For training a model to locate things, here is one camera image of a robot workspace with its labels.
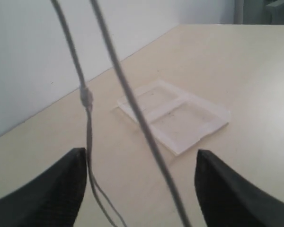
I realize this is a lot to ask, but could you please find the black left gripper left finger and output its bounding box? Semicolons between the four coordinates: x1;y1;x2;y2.
0;148;87;227

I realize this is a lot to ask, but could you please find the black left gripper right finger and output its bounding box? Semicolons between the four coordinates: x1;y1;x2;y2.
195;149;284;227

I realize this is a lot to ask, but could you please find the white wired earphone cable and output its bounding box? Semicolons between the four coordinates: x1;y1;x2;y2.
50;0;192;227

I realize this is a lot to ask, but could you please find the clear plastic storage case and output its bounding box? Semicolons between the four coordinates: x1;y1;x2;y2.
112;79;231;157

